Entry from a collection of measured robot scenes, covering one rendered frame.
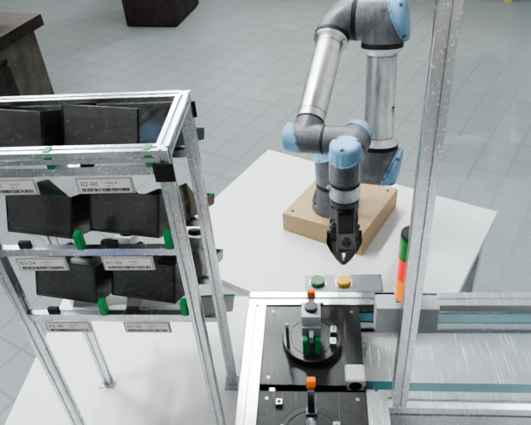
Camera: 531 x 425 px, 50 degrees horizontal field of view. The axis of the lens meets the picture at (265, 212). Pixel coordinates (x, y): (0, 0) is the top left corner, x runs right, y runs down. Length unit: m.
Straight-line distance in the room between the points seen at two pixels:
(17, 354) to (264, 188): 1.49
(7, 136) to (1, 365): 2.09
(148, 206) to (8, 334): 2.18
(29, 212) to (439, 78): 0.70
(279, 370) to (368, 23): 0.92
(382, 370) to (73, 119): 0.92
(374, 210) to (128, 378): 0.90
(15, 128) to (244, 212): 1.16
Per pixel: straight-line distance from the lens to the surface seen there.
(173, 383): 1.53
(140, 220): 0.98
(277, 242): 1.86
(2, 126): 0.98
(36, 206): 1.05
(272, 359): 1.40
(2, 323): 3.16
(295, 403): 1.33
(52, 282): 1.17
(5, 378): 2.91
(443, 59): 0.82
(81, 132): 0.93
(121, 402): 1.54
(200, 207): 1.09
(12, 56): 4.44
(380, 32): 1.62
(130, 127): 0.89
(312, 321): 1.32
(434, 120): 0.86
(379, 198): 1.91
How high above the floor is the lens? 2.08
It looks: 38 degrees down
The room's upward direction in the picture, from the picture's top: 5 degrees counter-clockwise
